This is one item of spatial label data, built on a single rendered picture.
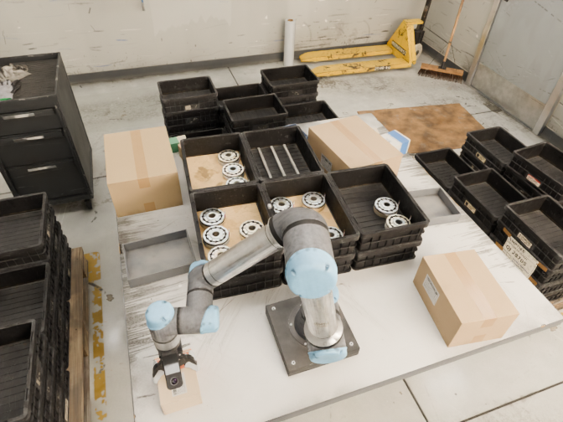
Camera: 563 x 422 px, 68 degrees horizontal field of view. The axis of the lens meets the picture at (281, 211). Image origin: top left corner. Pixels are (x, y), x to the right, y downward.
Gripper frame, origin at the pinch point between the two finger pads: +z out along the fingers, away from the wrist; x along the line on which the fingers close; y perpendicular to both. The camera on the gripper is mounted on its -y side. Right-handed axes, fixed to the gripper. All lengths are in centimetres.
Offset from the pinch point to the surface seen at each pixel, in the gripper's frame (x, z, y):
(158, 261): 0, 5, 55
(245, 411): -18.1, 5.4, -14.7
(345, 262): -71, -2, 26
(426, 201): -130, 5, 55
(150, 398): 9.6, 5.2, -1.2
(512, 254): -180, 37, 32
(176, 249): -8, 5, 60
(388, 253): -91, -2, 25
